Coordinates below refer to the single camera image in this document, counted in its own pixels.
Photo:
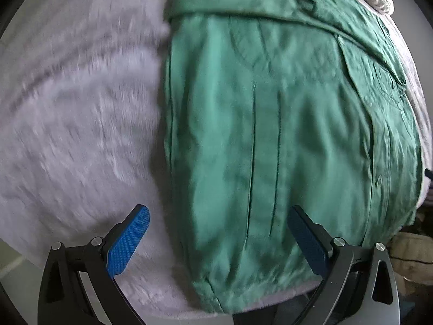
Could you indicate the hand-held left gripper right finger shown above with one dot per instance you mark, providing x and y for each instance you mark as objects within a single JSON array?
[{"x": 307, "y": 243}]

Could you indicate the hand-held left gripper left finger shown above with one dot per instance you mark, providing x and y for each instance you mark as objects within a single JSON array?
[{"x": 130, "y": 240}]

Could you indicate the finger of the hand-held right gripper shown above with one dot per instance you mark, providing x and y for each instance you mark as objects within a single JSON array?
[{"x": 429, "y": 174}]

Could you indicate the green work jacket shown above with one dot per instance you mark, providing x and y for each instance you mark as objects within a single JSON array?
[{"x": 270, "y": 142}]

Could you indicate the tan cardboard box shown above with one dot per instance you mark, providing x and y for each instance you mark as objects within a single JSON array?
[{"x": 411, "y": 257}]

